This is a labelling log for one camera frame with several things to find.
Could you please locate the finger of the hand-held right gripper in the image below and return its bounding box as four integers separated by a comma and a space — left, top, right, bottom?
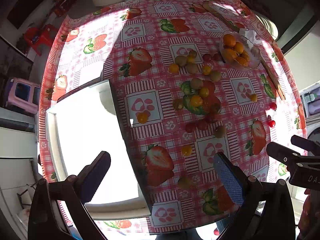
266, 142, 302, 167
291, 135, 320, 157

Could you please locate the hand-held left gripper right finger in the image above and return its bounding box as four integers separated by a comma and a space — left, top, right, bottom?
213, 152, 297, 240

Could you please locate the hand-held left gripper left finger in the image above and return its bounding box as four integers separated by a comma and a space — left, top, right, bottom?
27, 151, 112, 240

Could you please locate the white foam tray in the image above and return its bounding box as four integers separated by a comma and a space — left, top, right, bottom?
46, 79, 153, 220

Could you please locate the purple plastic container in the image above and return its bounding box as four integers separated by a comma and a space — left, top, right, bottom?
299, 87, 320, 117

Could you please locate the long wooden spatula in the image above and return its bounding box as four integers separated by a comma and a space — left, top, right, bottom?
202, 0, 286, 101

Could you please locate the printed pillow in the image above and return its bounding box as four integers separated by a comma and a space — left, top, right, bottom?
16, 206, 32, 230

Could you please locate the white cabinet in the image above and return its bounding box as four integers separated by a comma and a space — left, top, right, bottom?
0, 107, 38, 180

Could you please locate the clear plastic bag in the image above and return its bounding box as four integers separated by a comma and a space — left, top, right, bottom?
219, 30, 262, 70

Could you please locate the pink plastic stool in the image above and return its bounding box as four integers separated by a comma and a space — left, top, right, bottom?
4, 77, 42, 117

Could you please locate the white crumpled tissue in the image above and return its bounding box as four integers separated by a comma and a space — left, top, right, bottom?
239, 28, 262, 46

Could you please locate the grey cylindrical container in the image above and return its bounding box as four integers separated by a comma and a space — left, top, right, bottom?
255, 12, 280, 42

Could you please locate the strawberry print tablecloth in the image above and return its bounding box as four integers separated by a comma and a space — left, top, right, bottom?
37, 0, 308, 234

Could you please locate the red plastic stool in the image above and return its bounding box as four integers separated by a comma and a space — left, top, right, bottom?
23, 24, 58, 57

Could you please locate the black metal frame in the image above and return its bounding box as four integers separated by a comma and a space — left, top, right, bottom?
16, 182, 38, 209

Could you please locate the dark wall panel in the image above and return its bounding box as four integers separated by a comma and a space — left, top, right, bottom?
6, 0, 54, 29

